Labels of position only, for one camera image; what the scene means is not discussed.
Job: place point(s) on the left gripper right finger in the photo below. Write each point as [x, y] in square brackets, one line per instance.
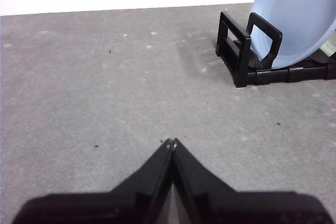
[236, 208]

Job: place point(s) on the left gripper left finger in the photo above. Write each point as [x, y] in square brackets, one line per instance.
[105, 208]

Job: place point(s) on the green plate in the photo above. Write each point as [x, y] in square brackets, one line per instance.
[330, 48]

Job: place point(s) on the blue plate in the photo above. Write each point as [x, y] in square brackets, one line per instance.
[302, 11]

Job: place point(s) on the black plate rack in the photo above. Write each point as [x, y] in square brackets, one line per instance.
[242, 61]

